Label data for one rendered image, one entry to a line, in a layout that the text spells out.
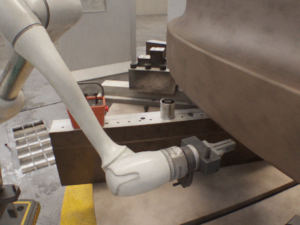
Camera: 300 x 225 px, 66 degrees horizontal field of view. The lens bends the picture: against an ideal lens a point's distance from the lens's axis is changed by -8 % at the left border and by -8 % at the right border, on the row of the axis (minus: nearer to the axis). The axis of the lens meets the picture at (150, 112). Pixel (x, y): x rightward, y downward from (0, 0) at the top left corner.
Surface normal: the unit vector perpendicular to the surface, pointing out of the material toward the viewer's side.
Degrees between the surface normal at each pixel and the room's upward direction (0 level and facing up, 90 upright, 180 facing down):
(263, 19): 90
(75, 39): 90
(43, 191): 0
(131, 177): 54
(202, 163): 90
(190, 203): 0
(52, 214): 0
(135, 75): 90
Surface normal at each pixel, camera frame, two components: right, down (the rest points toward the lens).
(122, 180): 0.06, -0.13
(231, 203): 0.00, -0.90
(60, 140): 0.18, 0.43
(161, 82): -0.21, 0.44
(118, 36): 0.54, 0.37
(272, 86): -0.91, 0.18
